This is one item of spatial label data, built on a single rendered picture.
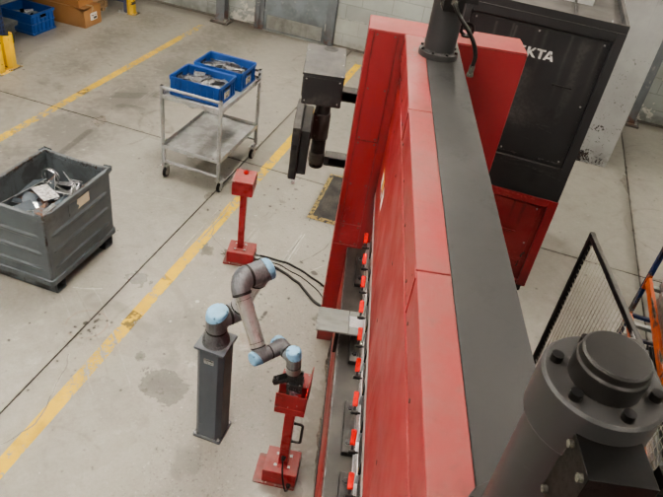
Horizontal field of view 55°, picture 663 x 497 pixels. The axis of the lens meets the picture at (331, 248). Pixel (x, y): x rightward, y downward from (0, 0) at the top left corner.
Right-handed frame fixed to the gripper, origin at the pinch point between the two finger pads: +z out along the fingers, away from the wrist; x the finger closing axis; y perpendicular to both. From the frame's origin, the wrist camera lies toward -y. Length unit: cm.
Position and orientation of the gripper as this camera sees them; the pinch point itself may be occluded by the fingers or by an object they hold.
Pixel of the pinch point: (288, 397)
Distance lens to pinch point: 341.4
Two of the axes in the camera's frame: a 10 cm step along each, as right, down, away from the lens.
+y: 9.9, 1.4, -1.0
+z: -0.5, 8.1, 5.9
